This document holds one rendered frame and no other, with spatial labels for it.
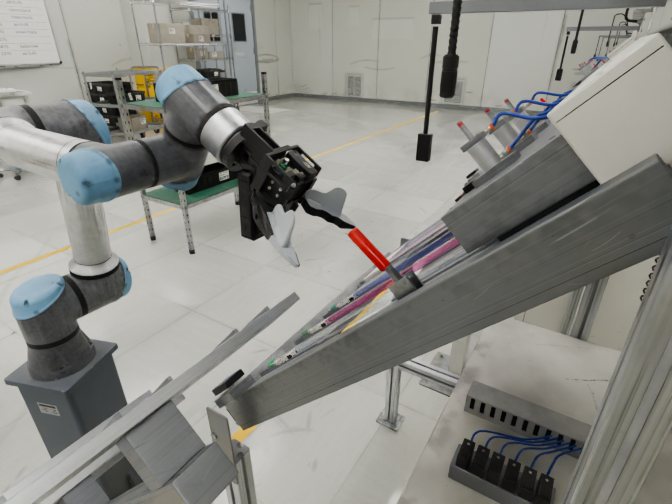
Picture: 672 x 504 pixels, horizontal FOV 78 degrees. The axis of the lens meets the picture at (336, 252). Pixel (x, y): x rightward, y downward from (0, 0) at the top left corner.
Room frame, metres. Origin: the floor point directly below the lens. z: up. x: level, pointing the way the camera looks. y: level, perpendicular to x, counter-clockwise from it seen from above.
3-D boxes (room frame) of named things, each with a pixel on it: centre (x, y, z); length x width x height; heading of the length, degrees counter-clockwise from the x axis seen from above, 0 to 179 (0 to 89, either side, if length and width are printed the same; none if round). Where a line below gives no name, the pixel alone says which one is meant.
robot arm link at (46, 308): (0.85, 0.71, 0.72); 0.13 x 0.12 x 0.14; 146
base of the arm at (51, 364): (0.84, 0.72, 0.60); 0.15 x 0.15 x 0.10
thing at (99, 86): (6.69, 3.41, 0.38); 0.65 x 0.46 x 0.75; 61
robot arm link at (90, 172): (0.70, 0.50, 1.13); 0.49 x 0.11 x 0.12; 56
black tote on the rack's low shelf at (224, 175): (3.02, 0.93, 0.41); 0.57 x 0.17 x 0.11; 148
